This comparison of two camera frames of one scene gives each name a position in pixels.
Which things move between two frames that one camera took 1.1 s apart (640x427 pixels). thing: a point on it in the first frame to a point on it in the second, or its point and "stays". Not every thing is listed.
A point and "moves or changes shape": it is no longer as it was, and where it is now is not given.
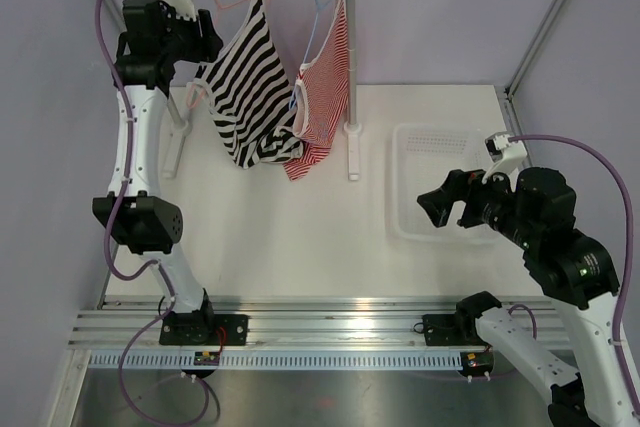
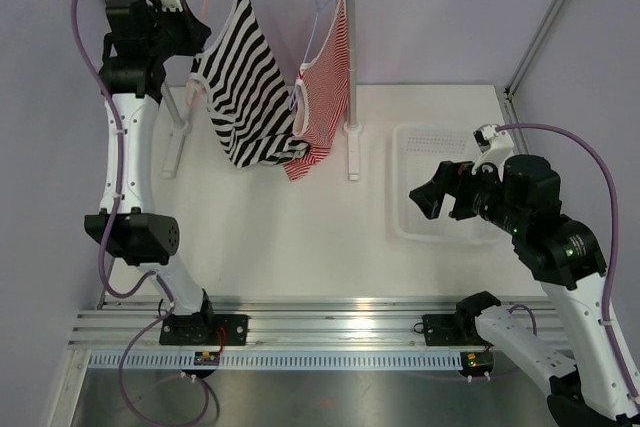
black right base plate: x=443 y=330 stays
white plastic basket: x=422 y=154 stays
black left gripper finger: x=206 y=23 to x=192 y=22
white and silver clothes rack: x=176 y=138 stays
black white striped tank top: x=246 y=87 moves or changes shape
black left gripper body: x=177 y=40 stays
